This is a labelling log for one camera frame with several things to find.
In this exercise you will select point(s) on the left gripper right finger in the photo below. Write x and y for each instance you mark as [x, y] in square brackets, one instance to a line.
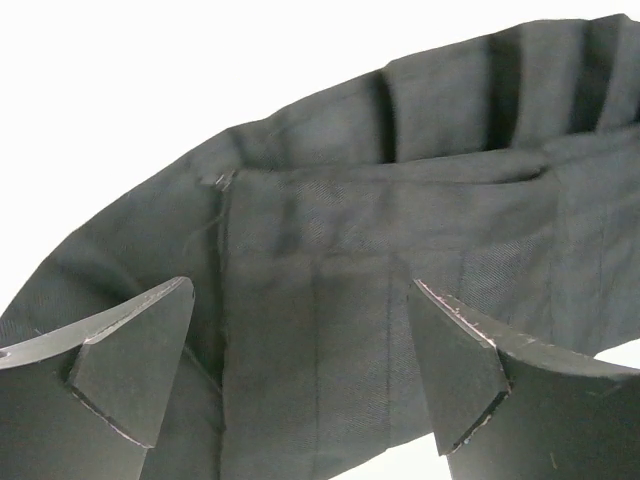
[505, 405]

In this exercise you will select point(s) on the black pleated skirt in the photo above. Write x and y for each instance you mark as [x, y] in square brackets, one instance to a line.
[502, 171]

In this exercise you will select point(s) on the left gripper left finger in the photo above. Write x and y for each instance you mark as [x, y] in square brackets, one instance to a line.
[87, 401]

